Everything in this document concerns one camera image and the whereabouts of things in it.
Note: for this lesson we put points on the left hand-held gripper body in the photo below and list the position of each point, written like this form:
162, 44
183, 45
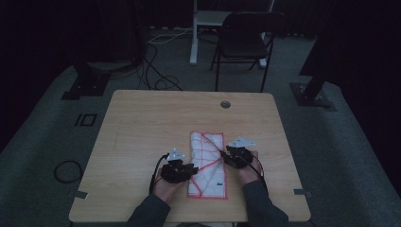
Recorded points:
176, 171

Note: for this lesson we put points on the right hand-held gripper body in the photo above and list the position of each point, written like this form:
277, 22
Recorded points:
241, 156

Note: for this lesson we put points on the white cloth with red lines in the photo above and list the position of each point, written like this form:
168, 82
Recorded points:
206, 176

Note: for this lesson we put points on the person's left hand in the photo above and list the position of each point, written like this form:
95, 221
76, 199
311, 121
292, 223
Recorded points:
167, 190

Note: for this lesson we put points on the grey round table grommet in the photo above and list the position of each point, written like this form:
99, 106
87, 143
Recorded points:
225, 104

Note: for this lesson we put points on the grey tape strip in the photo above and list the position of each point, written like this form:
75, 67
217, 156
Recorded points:
301, 192
81, 195

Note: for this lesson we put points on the black slanted stand with base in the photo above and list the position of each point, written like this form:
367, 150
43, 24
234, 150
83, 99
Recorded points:
310, 94

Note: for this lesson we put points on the black folding chair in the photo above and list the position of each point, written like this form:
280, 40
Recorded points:
242, 39

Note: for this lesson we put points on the white desk frame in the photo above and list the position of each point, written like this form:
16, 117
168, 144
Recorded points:
195, 38

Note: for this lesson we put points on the black stand with base plate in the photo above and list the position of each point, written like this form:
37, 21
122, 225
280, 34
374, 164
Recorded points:
86, 85

